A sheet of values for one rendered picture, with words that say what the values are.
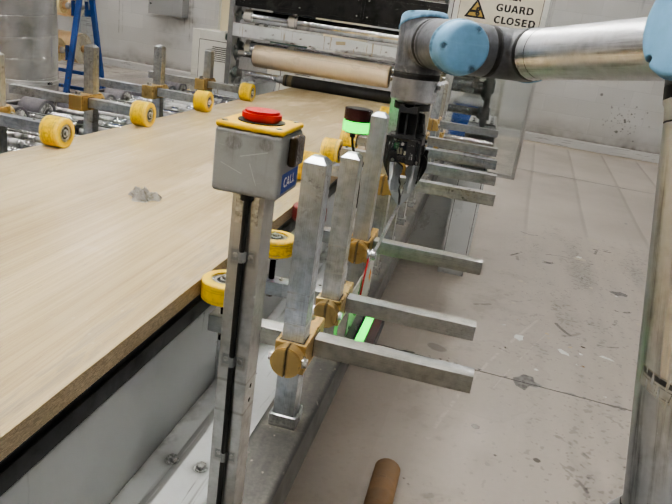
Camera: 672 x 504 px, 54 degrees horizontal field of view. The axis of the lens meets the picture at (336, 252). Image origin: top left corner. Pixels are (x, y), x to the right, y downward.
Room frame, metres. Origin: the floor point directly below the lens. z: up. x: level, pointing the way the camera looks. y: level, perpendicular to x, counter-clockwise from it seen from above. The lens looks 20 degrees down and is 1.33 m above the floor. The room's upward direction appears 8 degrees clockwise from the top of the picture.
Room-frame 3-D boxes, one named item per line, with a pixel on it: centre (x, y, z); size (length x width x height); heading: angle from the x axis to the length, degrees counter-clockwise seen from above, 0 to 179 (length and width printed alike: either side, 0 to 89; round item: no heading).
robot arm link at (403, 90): (1.33, -0.11, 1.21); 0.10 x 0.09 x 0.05; 78
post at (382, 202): (1.65, -0.10, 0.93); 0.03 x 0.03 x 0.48; 79
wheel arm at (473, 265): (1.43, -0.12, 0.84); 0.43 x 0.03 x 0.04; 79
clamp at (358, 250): (1.43, -0.05, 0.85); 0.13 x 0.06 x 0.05; 169
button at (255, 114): (0.66, 0.09, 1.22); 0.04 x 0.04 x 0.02
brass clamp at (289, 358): (0.94, 0.04, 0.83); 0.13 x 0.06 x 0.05; 169
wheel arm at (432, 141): (2.41, -0.34, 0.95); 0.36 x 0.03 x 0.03; 79
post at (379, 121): (1.41, -0.05, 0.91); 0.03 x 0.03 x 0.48; 79
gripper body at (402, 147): (1.32, -0.11, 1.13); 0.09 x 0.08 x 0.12; 168
